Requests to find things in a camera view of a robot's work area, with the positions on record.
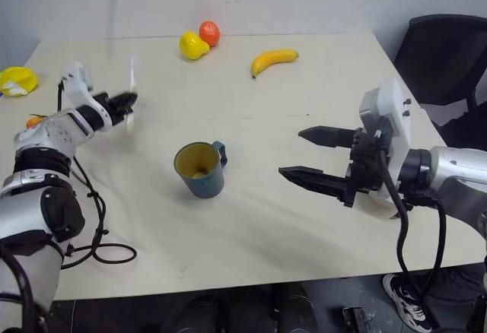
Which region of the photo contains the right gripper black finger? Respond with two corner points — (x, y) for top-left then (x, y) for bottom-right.
(298, 125), (358, 149)
(278, 165), (350, 201)

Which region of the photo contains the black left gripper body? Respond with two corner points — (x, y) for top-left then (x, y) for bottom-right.
(99, 91), (125, 124)

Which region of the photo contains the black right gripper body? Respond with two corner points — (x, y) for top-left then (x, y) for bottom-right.
(343, 127), (393, 209)

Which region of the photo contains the white plastic spoon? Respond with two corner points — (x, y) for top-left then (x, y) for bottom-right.
(124, 54), (141, 135)

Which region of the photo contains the blue mug yellow inside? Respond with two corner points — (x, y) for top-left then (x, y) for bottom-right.
(173, 140), (230, 200)

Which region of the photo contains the small orange fruit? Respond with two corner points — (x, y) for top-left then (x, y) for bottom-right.
(25, 113), (47, 129)

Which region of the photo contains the yellow bell pepper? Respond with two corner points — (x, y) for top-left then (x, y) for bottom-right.
(179, 30), (212, 62)

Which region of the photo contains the yellow banana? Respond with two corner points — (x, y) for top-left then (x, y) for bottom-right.
(250, 48), (300, 81)

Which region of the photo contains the yellow crumpled bag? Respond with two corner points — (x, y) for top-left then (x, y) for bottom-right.
(0, 66), (40, 99)

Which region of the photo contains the orange round fruit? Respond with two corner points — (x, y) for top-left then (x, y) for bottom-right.
(199, 20), (222, 49)

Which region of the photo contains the black chair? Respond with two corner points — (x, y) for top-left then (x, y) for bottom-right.
(393, 14), (487, 152)

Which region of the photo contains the black and white sneaker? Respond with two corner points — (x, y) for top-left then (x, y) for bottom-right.
(381, 273), (434, 331)

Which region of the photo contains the dark trouser leg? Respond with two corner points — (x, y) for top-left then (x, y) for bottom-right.
(422, 262), (487, 333)

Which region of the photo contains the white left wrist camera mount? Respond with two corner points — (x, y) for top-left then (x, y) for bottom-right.
(59, 61), (115, 133)

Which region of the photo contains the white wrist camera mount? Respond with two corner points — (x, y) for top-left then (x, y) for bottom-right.
(358, 78), (415, 220)
(59, 61), (115, 133)

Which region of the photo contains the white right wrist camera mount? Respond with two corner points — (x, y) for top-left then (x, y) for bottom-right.
(358, 78), (415, 220)

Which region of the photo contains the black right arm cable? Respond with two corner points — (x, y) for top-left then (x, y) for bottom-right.
(374, 146), (449, 332)

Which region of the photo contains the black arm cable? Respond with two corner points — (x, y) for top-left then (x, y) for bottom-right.
(56, 81), (138, 270)
(374, 146), (449, 332)

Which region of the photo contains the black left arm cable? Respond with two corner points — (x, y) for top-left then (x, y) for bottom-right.
(56, 81), (138, 270)

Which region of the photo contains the small black metal bracket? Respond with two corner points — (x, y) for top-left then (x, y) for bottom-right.
(341, 305), (368, 333)

